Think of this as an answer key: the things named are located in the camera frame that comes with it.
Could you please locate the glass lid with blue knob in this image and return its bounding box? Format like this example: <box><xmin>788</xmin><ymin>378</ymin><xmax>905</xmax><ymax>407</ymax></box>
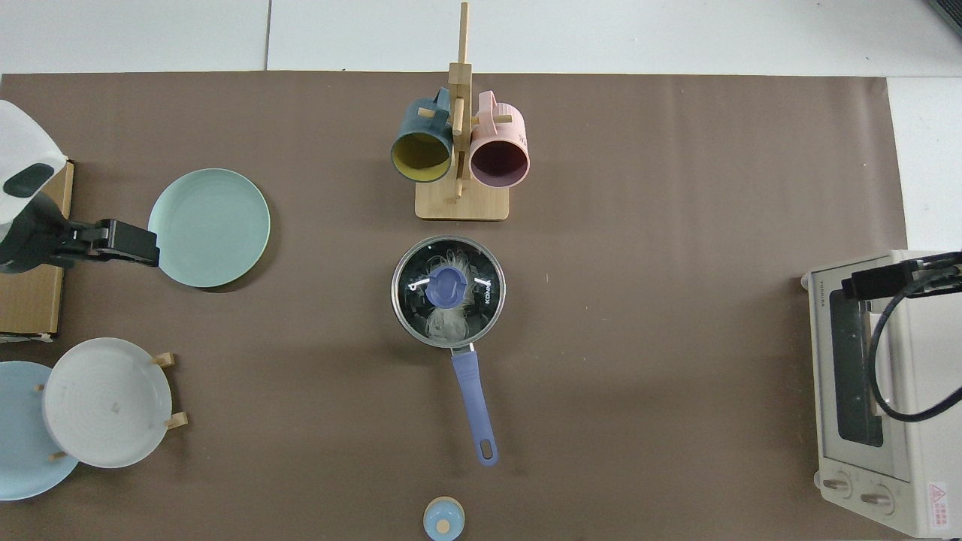
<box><xmin>392</xmin><ymin>236</ymin><xmax>506</xmax><ymax>348</ymax></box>

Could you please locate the white vermicelli bundle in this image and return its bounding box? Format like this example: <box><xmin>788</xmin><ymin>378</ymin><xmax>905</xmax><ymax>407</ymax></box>
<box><xmin>410</xmin><ymin>246</ymin><xmax>489</xmax><ymax>339</ymax></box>

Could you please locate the teal plate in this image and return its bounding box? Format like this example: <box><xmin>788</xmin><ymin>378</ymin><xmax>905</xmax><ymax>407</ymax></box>
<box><xmin>147</xmin><ymin>168</ymin><xmax>271</xmax><ymax>289</ymax></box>

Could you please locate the white plate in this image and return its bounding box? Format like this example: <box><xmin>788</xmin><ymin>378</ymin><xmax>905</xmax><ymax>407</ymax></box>
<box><xmin>42</xmin><ymin>337</ymin><xmax>174</xmax><ymax>470</ymax></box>

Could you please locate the wooden plate rack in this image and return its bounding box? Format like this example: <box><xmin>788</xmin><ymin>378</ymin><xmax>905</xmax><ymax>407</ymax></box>
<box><xmin>34</xmin><ymin>352</ymin><xmax>189</xmax><ymax>461</ymax></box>

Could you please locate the light blue plate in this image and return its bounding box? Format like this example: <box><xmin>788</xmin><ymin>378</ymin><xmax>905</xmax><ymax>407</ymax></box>
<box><xmin>0</xmin><ymin>361</ymin><xmax>82</xmax><ymax>501</ymax></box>

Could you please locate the pale toaster oven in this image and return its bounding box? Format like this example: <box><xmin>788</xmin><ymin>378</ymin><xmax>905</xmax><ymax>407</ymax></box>
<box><xmin>800</xmin><ymin>250</ymin><xmax>962</xmax><ymax>538</ymax></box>

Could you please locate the brown table cloth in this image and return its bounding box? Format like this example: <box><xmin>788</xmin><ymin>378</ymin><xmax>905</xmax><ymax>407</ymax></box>
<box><xmin>0</xmin><ymin>71</ymin><xmax>909</xmax><ymax>541</ymax></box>

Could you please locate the dark teal cup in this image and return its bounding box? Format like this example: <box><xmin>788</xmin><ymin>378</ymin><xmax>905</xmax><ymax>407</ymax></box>
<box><xmin>389</xmin><ymin>88</ymin><xmax>455</xmax><ymax>183</ymax></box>

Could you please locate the wooden cup stand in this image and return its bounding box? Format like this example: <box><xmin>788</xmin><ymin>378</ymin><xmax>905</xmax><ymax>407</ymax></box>
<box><xmin>415</xmin><ymin>2</ymin><xmax>511</xmax><ymax>222</ymax></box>

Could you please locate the pink cup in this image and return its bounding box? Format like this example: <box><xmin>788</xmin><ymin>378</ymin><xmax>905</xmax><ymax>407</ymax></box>
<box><xmin>469</xmin><ymin>90</ymin><xmax>531</xmax><ymax>189</ymax></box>

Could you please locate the small blue round thing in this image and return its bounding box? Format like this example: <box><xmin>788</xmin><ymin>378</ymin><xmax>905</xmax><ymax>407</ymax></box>
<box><xmin>423</xmin><ymin>497</ymin><xmax>466</xmax><ymax>540</ymax></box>

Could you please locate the wire basket with wooden floor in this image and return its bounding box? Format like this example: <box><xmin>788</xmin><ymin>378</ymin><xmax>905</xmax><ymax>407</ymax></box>
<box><xmin>0</xmin><ymin>159</ymin><xmax>76</xmax><ymax>343</ymax></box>

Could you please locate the blue-handled black pot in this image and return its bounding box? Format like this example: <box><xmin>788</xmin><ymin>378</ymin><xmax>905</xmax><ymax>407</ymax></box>
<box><xmin>391</xmin><ymin>235</ymin><xmax>507</xmax><ymax>467</ymax></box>

